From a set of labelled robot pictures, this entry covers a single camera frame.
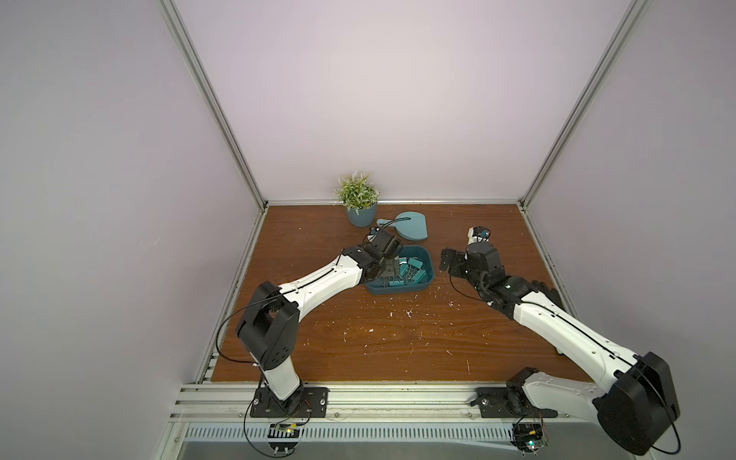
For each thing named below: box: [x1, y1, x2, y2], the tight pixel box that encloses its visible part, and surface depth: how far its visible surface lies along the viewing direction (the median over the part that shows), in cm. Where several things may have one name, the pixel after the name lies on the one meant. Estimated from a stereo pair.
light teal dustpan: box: [376, 211, 429, 241], surface depth 115 cm
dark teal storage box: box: [365, 245, 435, 296], surface depth 97 cm
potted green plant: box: [333, 169, 381, 229], surface depth 105 cm
